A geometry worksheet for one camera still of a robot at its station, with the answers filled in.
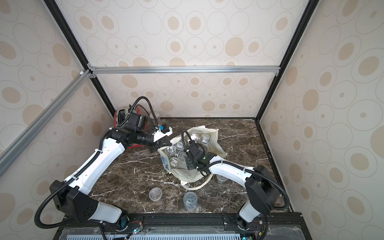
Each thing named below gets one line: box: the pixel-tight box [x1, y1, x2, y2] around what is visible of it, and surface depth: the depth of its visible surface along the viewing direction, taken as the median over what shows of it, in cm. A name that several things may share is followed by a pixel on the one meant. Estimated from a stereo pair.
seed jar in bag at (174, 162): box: [169, 157, 180, 169], surface depth 85 cm
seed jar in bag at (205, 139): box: [200, 133, 211, 145], surface depth 92 cm
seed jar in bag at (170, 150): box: [164, 145, 176, 156], surface depth 89 cm
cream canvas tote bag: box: [157, 125, 227, 190], surface depth 79 cm
